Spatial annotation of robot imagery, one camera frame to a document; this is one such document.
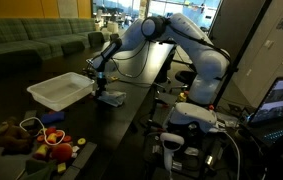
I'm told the white VR headset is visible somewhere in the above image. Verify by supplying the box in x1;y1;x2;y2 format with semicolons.
168;102;217;133

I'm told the brown plush toy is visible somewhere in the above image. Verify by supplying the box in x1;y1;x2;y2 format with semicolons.
0;117;33;154

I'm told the clear plastic bin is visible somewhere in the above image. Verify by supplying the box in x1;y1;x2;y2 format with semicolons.
27;72;94;111

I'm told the red ball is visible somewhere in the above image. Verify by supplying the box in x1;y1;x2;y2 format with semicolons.
51;143;72;163

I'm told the small yellow cube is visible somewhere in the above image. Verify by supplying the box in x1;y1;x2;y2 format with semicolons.
57;163;66;173

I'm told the open laptop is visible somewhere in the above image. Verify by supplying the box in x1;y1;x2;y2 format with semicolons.
248;77;283;156

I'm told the green cloth piece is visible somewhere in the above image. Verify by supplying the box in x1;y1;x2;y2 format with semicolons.
22;159;57;180

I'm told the blue block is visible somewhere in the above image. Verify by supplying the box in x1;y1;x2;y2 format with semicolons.
41;112;65;124

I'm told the yellow red toy piece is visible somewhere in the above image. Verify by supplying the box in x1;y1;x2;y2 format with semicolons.
33;144;49;160

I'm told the white terry towel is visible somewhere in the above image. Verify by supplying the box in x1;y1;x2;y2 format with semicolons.
98;91;126;107

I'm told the white VR controller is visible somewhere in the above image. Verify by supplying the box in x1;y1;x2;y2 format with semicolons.
160;133;184;171

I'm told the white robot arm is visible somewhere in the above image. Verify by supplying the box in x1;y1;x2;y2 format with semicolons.
92;13;230;104

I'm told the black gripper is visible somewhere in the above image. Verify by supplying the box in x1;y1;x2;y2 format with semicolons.
95;72;107;98

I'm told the white cord loop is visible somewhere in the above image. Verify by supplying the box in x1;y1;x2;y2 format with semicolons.
19;116;67;147

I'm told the black rectangular block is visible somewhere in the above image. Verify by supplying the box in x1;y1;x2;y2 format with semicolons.
59;166;80;180
72;142;97;169

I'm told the green plaid sofa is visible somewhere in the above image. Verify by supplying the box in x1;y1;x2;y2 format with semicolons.
0;18;96;60

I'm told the black office chair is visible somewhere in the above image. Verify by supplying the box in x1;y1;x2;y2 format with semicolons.
175;71;197;86

